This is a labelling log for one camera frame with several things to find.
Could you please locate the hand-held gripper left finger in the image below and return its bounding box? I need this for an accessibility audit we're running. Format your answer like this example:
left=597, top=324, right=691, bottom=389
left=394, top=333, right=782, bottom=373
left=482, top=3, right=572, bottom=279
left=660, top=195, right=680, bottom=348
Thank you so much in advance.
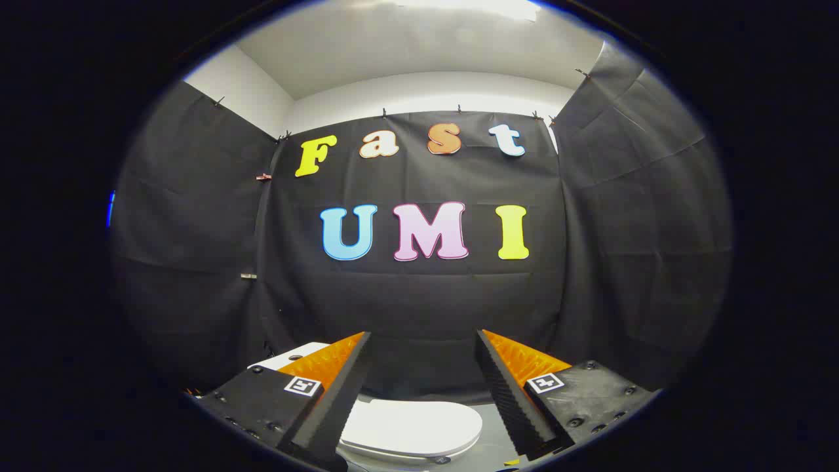
left=195, top=331, right=373, bottom=472

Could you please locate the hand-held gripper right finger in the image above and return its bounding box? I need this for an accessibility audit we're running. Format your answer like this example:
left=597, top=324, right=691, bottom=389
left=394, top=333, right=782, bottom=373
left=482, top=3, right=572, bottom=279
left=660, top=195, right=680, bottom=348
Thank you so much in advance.
left=475, top=329, right=660, bottom=463

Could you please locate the white toilet lid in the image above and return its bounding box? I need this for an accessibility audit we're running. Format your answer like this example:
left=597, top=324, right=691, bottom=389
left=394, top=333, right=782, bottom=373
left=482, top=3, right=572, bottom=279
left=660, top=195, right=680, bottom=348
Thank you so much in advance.
left=338, top=398, right=484, bottom=461

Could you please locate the white toilet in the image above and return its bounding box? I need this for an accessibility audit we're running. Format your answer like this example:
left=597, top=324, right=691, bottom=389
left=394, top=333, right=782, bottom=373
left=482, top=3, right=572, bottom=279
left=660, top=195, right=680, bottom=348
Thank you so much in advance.
left=248, top=342, right=463, bottom=469

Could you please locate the black backdrop cloth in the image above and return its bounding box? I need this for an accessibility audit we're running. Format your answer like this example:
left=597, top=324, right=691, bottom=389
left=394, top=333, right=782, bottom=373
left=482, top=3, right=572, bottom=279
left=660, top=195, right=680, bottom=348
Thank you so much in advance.
left=108, top=43, right=733, bottom=404

